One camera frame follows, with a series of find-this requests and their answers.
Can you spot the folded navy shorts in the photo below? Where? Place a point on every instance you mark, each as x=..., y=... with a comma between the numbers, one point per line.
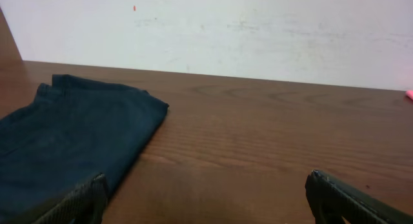
x=74, y=129

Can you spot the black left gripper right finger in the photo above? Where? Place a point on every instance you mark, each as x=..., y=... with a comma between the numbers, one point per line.
x=333, y=201

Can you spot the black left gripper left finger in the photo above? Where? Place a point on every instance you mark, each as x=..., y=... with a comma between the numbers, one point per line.
x=85, y=203

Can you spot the pink garment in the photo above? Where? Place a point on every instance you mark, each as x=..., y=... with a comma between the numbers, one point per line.
x=409, y=94

